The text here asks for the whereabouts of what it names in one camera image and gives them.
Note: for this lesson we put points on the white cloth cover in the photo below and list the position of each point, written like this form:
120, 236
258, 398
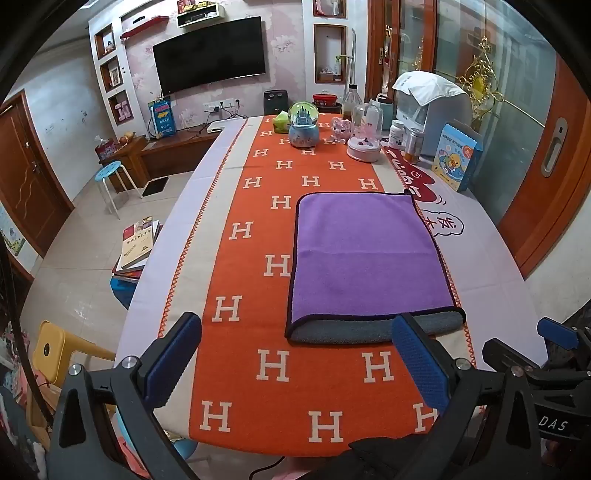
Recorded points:
427, 87

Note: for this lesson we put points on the red wall shelf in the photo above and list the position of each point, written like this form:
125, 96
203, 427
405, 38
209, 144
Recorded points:
144, 25

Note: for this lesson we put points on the blue rice bag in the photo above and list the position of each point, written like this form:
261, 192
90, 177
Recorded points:
162, 119

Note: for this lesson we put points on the white wall shelf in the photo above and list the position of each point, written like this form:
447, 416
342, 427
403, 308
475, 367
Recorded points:
199, 14

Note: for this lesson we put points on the wooden television cabinet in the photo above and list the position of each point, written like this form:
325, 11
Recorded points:
175, 147

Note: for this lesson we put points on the wall poster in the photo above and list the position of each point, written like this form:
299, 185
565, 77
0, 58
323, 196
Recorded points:
11, 235

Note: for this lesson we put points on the orange patterned table runner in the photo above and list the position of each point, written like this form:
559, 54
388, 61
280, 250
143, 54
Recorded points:
258, 286

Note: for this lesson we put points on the blue round stool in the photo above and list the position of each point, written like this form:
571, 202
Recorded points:
107, 173

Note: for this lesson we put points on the orange framed glass door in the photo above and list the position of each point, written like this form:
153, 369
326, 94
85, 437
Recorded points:
549, 194

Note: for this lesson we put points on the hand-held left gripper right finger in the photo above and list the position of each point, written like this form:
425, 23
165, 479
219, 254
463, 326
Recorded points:
421, 364

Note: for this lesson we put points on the white wall socket strip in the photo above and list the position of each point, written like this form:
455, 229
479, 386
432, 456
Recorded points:
221, 105

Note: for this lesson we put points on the clear glass bottle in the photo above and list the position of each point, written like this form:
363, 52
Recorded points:
352, 104

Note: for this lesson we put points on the pale green kettle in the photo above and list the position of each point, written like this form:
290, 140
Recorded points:
385, 110

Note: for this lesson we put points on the blue picture book box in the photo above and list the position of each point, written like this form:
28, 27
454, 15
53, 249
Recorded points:
455, 159

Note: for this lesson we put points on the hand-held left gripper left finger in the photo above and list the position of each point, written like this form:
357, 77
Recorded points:
175, 357

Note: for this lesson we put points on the amber jar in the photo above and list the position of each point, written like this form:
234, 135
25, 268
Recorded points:
413, 146

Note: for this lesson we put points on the gold door ornament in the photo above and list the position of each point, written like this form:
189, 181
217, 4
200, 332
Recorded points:
480, 83

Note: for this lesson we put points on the green tissue box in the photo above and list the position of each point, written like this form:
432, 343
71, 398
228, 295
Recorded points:
280, 123

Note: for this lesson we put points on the blue snow globe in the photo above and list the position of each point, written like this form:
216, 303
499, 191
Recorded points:
304, 124

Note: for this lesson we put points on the brown wooden door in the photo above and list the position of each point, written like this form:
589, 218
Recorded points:
27, 175

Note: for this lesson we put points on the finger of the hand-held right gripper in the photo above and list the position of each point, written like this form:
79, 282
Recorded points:
556, 332
508, 353

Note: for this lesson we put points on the black heater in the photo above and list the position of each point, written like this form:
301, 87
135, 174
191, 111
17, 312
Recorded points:
275, 102

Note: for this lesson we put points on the white water dispenser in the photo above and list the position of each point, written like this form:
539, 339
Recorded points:
445, 124

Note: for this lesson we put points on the white set-top box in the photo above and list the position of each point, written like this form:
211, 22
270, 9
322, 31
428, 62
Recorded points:
217, 127

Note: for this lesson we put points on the yellow plastic stool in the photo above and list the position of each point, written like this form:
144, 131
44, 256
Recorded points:
48, 350

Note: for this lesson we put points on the glass dome pink base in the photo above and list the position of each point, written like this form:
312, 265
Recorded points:
364, 138

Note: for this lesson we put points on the stack of books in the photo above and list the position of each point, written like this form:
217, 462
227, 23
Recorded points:
137, 244

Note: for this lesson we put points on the white pill bottle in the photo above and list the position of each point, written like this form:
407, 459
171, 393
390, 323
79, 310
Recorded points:
396, 134

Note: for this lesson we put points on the black floor scale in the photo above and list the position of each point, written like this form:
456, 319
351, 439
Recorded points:
155, 186

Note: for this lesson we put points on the red pot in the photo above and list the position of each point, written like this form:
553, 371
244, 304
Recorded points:
324, 100

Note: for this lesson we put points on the black television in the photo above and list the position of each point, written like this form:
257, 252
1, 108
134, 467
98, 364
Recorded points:
210, 55

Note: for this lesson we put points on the pink toy figure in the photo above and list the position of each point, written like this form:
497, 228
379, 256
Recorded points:
342, 130

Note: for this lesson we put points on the purple towel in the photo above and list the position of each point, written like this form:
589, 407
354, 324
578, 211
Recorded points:
369, 254

